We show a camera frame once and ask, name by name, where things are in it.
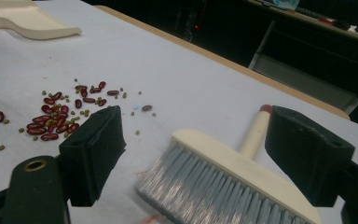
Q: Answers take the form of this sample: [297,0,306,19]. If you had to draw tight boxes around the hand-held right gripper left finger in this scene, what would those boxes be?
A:
[58,105,128,208]

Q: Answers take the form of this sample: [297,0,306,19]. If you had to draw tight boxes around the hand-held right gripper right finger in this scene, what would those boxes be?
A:
[264,105,356,208]

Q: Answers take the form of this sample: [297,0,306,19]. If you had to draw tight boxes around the cream brush with grey bristles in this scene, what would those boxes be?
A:
[134,104,323,224]

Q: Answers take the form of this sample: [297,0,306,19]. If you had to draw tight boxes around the scattered red kidney beans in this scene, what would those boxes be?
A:
[0,80,154,143]

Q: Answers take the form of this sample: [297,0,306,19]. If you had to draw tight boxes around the grey metal desk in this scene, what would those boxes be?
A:
[247,0,358,115]

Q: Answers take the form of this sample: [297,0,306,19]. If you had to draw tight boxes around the scattered green mung beans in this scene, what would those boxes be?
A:
[0,77,158,152]

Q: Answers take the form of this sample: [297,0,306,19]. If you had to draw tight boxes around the small black device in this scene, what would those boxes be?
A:
[332,19,352,32]

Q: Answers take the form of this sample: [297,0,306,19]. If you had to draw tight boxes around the cream plastic dustpan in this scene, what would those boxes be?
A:
[0,0,83,41]

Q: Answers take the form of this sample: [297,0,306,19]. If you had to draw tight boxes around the light blue cloth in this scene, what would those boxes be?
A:
[272,0,301,10]

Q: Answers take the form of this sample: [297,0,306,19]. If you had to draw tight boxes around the dark machine with red light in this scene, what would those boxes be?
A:
[173,6,209,43]

